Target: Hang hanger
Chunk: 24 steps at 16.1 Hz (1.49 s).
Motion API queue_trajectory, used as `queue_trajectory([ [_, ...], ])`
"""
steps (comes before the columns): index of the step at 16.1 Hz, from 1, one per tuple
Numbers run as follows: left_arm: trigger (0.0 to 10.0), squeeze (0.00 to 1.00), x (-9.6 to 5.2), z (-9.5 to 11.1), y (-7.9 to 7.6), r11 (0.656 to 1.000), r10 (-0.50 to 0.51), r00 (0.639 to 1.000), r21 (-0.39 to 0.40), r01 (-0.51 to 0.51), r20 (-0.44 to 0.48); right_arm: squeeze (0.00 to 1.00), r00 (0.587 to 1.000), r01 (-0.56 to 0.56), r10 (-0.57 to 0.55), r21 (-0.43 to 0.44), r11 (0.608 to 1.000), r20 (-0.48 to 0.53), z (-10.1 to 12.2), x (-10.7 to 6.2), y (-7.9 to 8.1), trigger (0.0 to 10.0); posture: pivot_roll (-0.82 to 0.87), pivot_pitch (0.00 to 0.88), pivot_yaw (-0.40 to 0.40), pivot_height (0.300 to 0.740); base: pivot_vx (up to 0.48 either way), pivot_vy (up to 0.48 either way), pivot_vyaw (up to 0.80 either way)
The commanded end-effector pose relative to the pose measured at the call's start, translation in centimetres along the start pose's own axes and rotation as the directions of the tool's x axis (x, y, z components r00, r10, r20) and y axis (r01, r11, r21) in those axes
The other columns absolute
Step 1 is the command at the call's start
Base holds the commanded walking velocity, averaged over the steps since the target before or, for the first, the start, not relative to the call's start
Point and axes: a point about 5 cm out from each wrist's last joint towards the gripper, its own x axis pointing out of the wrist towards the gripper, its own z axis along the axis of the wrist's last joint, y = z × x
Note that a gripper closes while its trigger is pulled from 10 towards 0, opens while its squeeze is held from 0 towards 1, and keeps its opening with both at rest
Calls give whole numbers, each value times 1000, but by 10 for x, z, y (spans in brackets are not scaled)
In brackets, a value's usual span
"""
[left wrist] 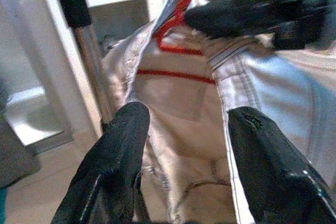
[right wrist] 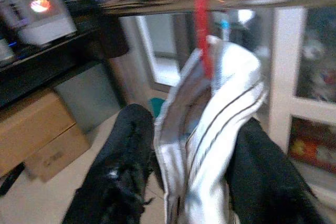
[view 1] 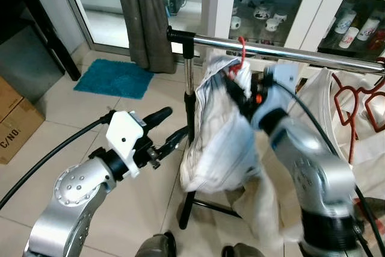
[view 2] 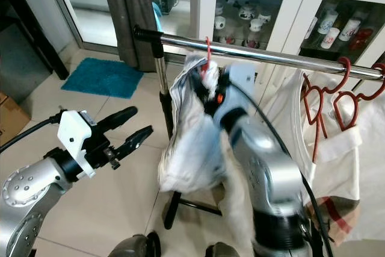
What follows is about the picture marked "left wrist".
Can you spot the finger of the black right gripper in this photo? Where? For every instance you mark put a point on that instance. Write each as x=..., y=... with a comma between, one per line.
x=231, y=19

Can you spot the cream white denim jacket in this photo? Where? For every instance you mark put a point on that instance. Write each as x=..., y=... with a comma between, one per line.
x=275, y=85

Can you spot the thin red clothes hanger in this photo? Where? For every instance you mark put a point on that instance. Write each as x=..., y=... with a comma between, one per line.
x=181, y=49

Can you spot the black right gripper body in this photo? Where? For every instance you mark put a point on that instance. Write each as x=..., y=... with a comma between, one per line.
x=299, y=11

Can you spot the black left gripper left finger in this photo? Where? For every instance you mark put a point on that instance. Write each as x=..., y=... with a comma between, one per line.
x=118, y=142

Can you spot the metal clothes rack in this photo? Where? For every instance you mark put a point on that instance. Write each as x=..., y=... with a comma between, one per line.
x=73, y=1

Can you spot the blue floor mat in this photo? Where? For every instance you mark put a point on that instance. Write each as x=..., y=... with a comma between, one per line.
x=2, y=205

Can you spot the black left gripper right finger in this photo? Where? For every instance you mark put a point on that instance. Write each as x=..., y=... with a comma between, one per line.
x=267, y=169

